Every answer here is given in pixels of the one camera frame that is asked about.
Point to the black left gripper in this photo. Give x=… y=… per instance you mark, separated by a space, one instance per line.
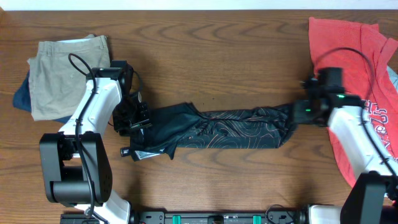
x=137 y=119

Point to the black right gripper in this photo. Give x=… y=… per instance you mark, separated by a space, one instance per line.
x=301 y=112

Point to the black cycling jersey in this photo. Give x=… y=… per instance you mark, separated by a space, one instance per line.
x=183 y=125

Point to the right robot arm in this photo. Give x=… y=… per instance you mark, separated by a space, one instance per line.
x=374 y=168

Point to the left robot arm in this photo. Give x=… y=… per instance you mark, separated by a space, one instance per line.
x=75 y=165

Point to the folded khaki shorts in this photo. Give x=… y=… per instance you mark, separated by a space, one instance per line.
x=53 y=57

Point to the red printed t-shirt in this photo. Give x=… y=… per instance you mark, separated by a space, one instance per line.
x=363 y=53

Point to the folded navy blue garment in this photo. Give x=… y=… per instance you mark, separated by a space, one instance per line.
x=21 y=99

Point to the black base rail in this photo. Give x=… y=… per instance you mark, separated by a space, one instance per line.
x=275 y=214

